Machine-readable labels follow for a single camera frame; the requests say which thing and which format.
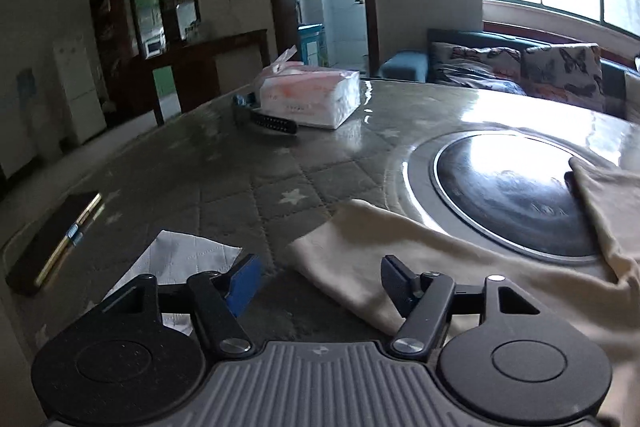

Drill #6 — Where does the dark wooden cabinet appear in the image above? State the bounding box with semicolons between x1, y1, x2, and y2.
89;0;271;128

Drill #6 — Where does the black perforated strap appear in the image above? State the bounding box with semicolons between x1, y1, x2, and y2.
232;93;299;135

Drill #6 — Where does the blue corner sofa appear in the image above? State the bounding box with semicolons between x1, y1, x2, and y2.
377;28;640;120

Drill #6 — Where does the white refrigerator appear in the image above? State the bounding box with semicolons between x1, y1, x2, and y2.
52;34;108;145

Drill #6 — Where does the black flat box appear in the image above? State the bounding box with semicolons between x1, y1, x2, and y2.
5;191;103;297

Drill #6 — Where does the white paper tissue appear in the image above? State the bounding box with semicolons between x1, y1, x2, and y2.
102;229;243;338

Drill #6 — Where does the small butterfly print pillow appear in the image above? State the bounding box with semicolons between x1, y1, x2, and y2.
431;42;526;96

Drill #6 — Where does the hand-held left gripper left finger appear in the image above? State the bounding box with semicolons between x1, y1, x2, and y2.
97;253;262;356

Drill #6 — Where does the cream knit sweater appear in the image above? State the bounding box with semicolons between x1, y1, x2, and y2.
287;157;640;427

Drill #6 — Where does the large butterfly print pillow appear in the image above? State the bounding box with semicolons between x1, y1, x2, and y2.
521;43;605;110

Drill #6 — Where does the round black induction cooktop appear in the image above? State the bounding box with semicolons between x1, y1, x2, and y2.
407;129;618;264

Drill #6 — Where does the white microwave oven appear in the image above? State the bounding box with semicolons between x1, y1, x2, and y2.
142;34;166;59

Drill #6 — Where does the small blue shelf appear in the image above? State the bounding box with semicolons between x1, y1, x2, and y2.
298;23;328;68

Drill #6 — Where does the white tissue pack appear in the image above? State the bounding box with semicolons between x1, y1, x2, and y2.
250;47;361;130

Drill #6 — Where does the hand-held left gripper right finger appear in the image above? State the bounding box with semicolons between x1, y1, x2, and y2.
381;254;543;356

